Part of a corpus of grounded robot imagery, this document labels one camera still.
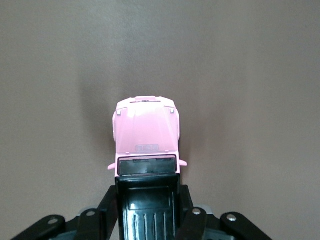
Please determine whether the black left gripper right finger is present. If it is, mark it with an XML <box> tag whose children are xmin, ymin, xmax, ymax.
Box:
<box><xmin>176</xmin><ymin>184</ymin><xmax>272</xmax><ymax>240</ymax></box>

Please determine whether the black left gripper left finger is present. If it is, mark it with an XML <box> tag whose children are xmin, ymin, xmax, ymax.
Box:
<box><xmin>11</xmin><ymin>185</ymin><xmax>120</xmax><ymax>240</ymax></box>

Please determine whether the pink toy car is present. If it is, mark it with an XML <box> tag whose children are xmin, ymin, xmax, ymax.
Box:
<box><xmin>107</xmin><ymin>96</ymin><xmax>188</xmax><ymax>240</ymax></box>

